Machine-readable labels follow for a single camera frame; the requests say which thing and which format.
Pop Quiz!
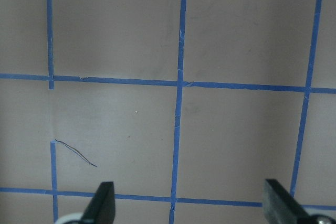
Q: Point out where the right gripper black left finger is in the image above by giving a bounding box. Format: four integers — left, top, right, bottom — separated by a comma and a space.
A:
80, 182, 116, 224

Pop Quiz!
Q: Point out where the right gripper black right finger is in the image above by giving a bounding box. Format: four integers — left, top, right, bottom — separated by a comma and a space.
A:
262, 179, 318, 224

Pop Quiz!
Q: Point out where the thin dark wire scrap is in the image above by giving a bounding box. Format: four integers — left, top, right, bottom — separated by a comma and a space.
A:
55, 139, 97, 167

